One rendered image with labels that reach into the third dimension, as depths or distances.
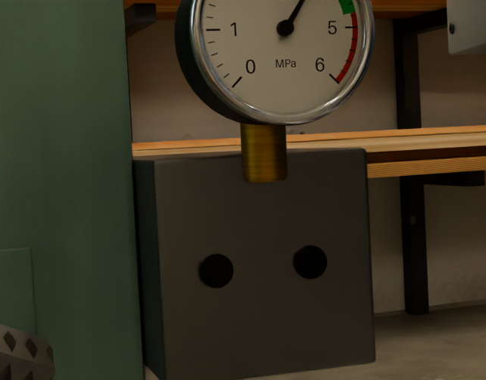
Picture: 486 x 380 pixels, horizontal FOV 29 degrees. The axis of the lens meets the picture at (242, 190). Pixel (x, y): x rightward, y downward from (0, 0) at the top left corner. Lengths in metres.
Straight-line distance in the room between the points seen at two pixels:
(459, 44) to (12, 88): 0.46
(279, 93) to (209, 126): 2.72
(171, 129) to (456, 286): 1.18
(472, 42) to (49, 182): 0.43
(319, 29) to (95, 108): 0.09
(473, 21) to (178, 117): 2.32
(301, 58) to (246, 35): 0.02
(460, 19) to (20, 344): 0.54
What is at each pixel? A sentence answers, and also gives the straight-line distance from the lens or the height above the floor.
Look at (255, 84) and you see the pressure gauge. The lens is 0.30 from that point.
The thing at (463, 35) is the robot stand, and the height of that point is 0.70.
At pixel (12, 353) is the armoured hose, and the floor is 0.57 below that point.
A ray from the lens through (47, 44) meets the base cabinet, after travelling 0.36.
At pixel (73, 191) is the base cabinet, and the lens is 0.35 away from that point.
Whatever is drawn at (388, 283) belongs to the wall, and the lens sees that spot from 3.30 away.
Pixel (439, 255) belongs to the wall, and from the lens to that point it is 3.39.
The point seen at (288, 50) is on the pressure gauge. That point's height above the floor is 0.65.
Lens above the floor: 0.62
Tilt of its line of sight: 3 degrees down
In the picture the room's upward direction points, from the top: 3 degrees counter-clockwise
